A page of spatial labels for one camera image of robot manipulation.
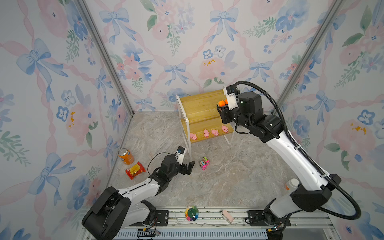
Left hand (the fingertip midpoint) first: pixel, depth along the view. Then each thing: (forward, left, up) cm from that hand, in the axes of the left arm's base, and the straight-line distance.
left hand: (188, 157), depth 85 cm
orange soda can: (+1, +36, +1) cm, 36 cm away
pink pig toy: (+11, -15, +9) cm, 21 cm away
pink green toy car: (+2, -11, -7) cm, 13 cm away
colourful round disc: (-27, -2, -8) cm, 28 cm away
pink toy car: (-2, -9, -7) cm, 12 cm away
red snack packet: (-5, +31, -7) cm, 32 cm away
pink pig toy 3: (+8, -3, +9) cm, 12 cm away
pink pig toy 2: (+11, -10, +9) cm, 17 cm away
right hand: (+9, -15, +31) cm, 36 cm away
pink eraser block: (-28, -20, -8) cm, 35 cm away
